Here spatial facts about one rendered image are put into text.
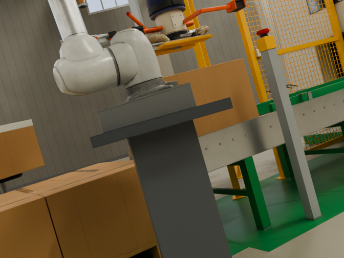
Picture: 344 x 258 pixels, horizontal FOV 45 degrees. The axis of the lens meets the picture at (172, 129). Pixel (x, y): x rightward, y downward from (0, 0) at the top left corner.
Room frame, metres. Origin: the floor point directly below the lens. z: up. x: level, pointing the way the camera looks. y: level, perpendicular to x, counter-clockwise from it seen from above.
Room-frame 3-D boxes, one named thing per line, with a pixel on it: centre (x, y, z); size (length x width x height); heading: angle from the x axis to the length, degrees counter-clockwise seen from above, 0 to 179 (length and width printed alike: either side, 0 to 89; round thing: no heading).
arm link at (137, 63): (1.66, 0.07, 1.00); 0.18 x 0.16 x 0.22; 110
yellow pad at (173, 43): (2.45, -0.21, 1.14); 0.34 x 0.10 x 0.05; 119
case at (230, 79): (2.54, -0.17, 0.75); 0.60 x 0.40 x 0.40; 116
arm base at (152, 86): (1.66, 0.04, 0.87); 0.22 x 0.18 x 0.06; 104
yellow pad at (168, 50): (2.62, -0.12, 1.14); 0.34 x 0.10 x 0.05; 119
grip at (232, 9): (2.46, -0.56, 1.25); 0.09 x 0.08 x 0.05; 29
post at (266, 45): (2.21, -0.60, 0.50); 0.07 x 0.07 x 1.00; 28
